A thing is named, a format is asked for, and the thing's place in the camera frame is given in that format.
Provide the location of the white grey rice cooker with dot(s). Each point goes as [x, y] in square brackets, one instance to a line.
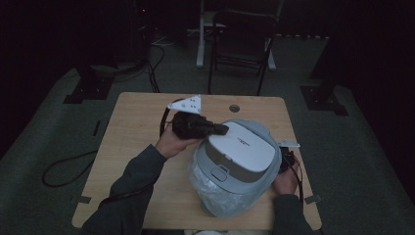
[241, 156]

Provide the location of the clear plastic wrap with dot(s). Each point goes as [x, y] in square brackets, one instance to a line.
[212, 197]

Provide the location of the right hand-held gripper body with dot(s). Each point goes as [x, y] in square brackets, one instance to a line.
[287, 156]

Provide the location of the black floor strip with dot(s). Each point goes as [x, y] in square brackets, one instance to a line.
[96, 128]

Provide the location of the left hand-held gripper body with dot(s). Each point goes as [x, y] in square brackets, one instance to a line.
[189, 125]

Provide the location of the person's left hand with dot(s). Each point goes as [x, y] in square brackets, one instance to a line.
[173, 143]

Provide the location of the grey tape piece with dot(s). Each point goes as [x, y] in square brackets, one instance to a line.
[313, 198]
[84, 199]

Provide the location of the grey table grommet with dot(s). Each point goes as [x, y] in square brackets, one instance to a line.
[234, 108]

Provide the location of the person's right hand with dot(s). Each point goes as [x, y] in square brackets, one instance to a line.
[287, 182]

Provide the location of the black stand base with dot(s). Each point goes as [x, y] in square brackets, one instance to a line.
[321, 99]
[89, 89]

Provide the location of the black folding chair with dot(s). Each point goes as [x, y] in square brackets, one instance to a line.
[243, 36]

